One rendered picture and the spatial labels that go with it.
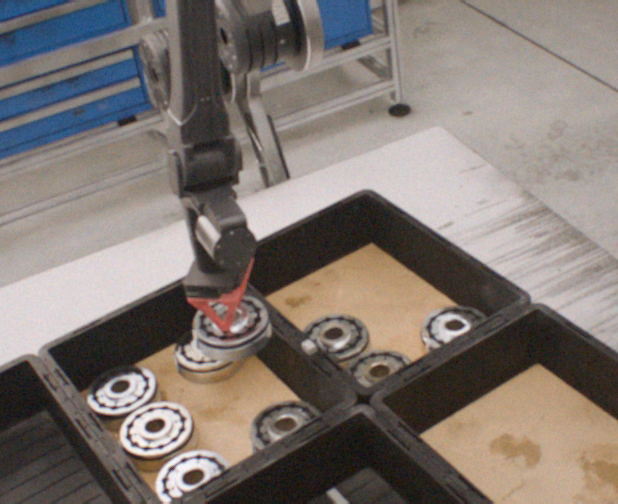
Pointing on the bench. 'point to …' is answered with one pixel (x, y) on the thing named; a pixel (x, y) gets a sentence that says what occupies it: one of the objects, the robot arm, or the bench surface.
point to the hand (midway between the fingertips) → (229, 313)
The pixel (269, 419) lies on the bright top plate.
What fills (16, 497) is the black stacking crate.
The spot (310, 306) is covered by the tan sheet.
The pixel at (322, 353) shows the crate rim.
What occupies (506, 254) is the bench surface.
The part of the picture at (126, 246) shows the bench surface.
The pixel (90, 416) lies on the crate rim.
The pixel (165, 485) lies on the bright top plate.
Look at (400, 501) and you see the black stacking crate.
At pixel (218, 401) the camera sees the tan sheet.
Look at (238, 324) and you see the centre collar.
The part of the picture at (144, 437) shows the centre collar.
